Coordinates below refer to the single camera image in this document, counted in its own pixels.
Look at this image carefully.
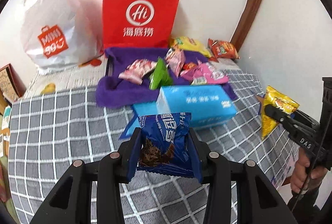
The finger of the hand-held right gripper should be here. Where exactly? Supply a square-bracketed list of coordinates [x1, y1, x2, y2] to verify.
[265, 105, 296, 132]
[293, 110, 318, 128]

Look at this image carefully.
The light pink candy packet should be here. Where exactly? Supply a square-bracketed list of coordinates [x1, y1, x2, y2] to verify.
[127, 58, 157, 77]

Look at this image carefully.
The blue flat wrapper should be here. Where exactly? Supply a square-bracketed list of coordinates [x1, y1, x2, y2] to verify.
[120, 102, 161, 140]

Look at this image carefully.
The yellow chips bag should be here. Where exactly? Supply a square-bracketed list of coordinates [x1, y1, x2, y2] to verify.
[170, 36, 212, 58]

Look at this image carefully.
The person's right hand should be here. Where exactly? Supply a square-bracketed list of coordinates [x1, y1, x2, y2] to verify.
[290, 147, 328, 195]

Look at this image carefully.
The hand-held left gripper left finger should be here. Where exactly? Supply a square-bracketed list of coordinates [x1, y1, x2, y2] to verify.
[30, 129, 143, 224]

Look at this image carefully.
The purple towel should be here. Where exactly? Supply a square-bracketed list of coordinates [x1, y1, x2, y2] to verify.
[95, 46, 236, 109]

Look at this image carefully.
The teal box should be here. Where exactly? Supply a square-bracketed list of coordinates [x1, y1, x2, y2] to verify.
[1, 106, 12, 126]

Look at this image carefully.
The white plastic shopping bag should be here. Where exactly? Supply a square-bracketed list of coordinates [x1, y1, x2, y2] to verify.
[20, 0, 104, 75]

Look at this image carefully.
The grey checkered blanket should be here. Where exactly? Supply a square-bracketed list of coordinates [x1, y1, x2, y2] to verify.
[8, 68, 299, 224]

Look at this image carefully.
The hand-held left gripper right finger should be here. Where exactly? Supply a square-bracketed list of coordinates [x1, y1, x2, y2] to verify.
[189, 128, 299, 224]

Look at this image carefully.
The panda print snack packet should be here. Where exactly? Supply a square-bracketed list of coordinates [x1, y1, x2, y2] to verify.
[165, 49, 186, 77]

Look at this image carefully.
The small red snack packet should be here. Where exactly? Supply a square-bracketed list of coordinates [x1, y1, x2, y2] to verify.
[182, 62, 199, 71]

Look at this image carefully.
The yellow snack packet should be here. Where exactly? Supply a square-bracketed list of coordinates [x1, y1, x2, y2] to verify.
[261, 85, 300, 140]

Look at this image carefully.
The green snack packet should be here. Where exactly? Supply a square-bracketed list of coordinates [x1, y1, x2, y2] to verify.
[148, 57, 174, 90]

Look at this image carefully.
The blue tissue box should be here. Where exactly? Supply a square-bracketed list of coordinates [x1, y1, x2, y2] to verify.
[156, 84, 237, 128]

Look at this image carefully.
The red chips bag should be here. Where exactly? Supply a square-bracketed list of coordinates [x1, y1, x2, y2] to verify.
[207, 39, 240, 60]

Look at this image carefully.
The magenta snack packet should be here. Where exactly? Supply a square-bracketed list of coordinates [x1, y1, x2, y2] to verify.
[182, 62, 229, 85]

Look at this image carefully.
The white printed sheet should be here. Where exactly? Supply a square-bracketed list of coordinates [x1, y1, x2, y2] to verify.
[24, 58, 239, 96]

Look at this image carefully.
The blue cookie packet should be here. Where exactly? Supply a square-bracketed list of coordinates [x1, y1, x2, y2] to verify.
[137, 112, 201, 179]

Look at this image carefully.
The patterned book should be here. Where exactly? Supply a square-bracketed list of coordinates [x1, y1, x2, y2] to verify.
[0, 63, 26, 105]

